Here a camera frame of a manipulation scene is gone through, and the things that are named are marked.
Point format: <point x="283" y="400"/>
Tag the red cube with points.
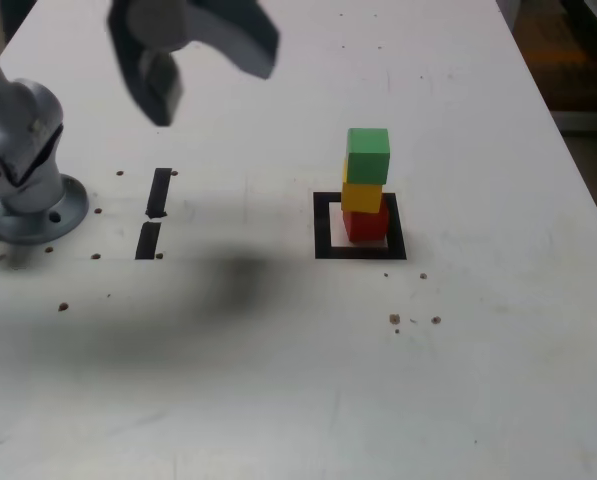
<point x="365" y="227"/>

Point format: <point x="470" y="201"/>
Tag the grey background bar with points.
<point x="588" y="121"/>

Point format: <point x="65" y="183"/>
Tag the black tape square outline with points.
<point x="323" y="225"/>

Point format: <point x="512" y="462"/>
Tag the brown background crate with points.
<point x="568" y="50"/>

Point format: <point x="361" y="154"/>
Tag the green cube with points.
<point x="368" y="155"/>

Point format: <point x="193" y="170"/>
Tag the yellow cube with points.
<point x="360" y="197"/>

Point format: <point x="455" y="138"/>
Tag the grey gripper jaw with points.
<point x="228" y="35"/>

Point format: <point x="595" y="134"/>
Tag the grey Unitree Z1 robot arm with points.
<point x="23" y="150"/>

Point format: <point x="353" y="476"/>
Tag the black tape strip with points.
<point x="155" y="195"/>

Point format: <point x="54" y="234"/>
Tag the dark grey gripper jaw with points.
<point x="143" y="85"/>

